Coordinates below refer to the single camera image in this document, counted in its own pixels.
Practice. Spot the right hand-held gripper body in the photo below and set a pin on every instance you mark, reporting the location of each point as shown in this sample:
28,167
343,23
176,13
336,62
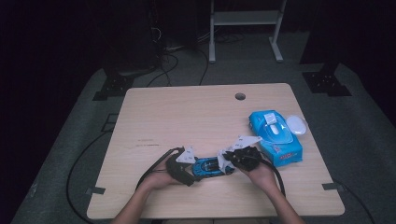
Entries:
246,160

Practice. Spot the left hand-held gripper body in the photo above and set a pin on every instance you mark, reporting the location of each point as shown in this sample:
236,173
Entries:
179,172

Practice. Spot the blue toy car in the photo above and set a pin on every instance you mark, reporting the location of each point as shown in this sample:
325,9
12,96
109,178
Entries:
208,166

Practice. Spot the blue wet wipes pack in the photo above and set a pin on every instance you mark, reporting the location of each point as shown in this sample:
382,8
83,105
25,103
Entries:
280,146

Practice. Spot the person's left hand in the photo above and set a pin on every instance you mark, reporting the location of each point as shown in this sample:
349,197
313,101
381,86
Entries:
158,179

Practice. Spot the person's right hand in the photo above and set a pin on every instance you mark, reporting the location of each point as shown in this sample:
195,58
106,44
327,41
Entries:
260,177

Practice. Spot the grey tape strip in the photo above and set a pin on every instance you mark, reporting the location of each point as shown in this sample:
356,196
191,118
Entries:
332,186
95,190

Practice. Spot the black metal stand base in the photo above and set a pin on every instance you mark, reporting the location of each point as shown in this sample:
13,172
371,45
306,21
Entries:
327,84
113,87

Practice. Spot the white metal stand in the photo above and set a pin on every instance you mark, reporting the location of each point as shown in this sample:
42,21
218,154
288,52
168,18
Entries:
246,17

